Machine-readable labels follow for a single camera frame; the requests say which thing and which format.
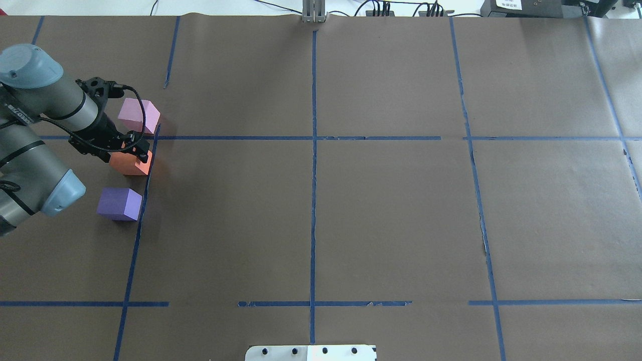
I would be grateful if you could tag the orange foam cube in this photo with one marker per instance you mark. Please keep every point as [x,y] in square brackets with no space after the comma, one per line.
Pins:
[129,164]

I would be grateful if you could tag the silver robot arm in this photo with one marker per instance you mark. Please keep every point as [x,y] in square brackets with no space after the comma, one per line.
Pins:
[36,88]

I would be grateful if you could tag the black computer box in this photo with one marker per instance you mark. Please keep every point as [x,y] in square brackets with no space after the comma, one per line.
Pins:
[532,9]

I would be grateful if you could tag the aluminium frame post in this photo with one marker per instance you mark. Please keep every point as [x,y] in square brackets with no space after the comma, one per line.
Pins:
[314,11]

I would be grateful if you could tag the pink foam cube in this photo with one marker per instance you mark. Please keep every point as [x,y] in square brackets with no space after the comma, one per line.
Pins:
[131,115]

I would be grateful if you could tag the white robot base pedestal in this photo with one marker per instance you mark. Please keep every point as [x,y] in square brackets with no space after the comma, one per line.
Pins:
[312,352]

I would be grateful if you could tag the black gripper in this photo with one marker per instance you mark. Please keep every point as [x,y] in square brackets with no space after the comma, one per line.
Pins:
[100,132]

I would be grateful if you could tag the purple foam cube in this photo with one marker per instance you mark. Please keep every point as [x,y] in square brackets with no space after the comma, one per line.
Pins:
[119,204]

